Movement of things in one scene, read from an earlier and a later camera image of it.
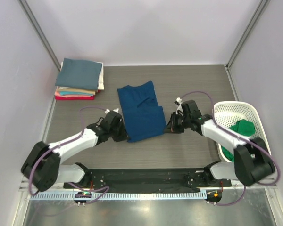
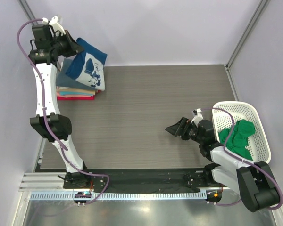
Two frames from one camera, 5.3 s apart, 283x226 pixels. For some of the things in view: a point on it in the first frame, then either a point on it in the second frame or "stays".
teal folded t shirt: (67, 93) stays
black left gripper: (120, 133) to (69, 42)
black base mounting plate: (168, 180) stays
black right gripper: (174, 125) to (184, 128)
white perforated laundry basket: (226, 113) stays
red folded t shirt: (89, 98) stays
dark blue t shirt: (144, 118) to (87, 67)
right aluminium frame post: (228, 65) stays
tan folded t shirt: (62, 89) stays
